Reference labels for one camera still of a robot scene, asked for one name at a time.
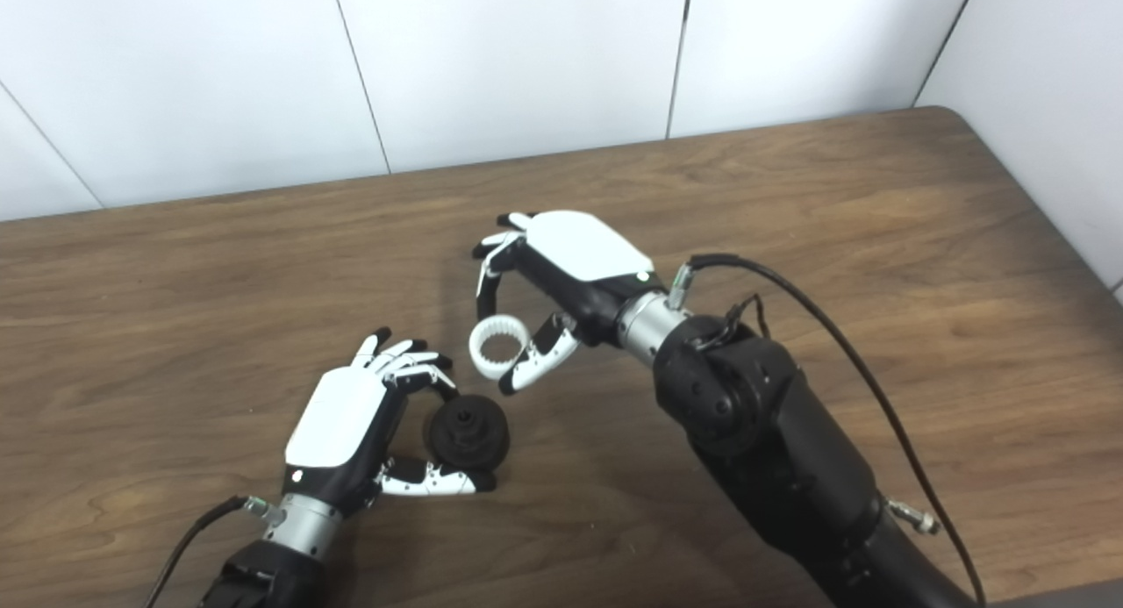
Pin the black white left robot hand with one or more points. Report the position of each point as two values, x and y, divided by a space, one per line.
338 419

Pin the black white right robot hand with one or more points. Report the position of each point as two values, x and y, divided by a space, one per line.
579 248

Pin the round black plastic part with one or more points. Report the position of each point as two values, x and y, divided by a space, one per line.
469 437

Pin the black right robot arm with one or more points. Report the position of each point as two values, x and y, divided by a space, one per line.
772 441

